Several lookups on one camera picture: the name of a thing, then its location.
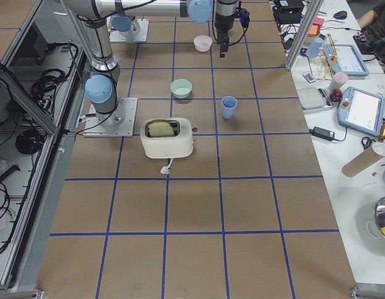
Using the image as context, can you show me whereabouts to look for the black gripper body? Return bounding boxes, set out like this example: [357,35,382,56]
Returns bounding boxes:
[214,8,250,43]

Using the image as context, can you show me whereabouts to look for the blue plastic cup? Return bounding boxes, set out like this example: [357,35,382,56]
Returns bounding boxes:
[221,96,237,119]

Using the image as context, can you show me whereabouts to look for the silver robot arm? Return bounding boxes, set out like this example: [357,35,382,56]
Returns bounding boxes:
[63,1,250,88]

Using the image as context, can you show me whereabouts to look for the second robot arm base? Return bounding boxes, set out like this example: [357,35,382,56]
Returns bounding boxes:
[111,15,141,37]

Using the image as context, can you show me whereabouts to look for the pink plastic bowl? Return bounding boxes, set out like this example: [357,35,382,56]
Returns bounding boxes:
[193,35,213,52]

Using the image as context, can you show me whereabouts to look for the green plastic bowl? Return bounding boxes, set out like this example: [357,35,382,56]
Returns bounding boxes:
[170,79,193,99]

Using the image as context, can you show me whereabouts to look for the black electronics box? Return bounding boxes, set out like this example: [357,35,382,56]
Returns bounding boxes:
[272,0,304,24]

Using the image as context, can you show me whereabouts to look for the blue cup on rack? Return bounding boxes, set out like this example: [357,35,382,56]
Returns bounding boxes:
[305,37,323,59]

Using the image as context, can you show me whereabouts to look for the orange sticky note pad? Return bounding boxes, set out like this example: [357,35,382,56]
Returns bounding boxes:
[307,17,325,37]

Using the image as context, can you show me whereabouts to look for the small remote control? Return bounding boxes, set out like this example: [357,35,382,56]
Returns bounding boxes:
[302,72,316,83]

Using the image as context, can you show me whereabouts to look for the grey kitchen scale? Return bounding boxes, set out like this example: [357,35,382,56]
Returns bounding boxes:
[297,88,333,114]

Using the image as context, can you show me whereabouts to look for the bread slice in toaster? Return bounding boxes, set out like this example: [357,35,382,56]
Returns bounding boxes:
[148,121,174,137]

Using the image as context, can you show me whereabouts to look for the white toaster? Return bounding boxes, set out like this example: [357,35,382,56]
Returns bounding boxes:
[140,118,193,159]

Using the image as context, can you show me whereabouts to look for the black computer mouse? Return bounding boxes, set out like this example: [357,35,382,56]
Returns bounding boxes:
[333,11,348,20]

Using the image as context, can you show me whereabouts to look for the far teach pendant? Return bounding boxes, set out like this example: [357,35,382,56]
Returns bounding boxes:
[323,44,369,77]

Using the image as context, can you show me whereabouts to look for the teach pendant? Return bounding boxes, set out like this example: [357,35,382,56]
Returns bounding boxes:
[337,87,385,136]
[323,44,369,77]

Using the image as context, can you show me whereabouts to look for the red apple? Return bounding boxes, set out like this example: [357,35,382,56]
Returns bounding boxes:
[330,88,343,103]

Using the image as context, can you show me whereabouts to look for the black power adapter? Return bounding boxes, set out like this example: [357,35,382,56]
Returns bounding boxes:
[309,126,335,141]

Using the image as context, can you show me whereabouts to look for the near teach pendant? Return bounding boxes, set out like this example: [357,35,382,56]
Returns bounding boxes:
[337,87,385,136]

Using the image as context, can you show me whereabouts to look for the seated person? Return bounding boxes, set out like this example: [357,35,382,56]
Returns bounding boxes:
[354,1,385,63]

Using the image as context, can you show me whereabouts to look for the brass cylinder tool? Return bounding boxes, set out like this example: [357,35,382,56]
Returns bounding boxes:
[378,121,385,142]

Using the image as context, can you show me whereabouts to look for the cardboard tube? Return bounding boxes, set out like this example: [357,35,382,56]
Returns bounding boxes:
[341,142,385,178]

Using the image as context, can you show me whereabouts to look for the steel mixing bowl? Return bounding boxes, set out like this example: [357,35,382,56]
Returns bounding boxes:
[374,196,385,238]

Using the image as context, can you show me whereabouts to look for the aluminium frame post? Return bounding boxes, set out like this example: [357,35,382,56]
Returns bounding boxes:
[285,0,323,70]

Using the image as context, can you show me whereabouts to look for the gold wire cup rack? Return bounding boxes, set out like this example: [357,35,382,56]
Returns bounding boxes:
[307,33,335,80]

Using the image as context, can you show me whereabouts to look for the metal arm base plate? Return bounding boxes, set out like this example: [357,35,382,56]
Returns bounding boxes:
[82,97,138,138]

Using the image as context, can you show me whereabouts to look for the black cable bundle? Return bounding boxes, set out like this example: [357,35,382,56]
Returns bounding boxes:
[31,42,80,110]

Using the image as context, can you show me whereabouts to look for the aluminium cage frame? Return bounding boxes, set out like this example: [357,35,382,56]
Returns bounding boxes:
[0,1,86,297]

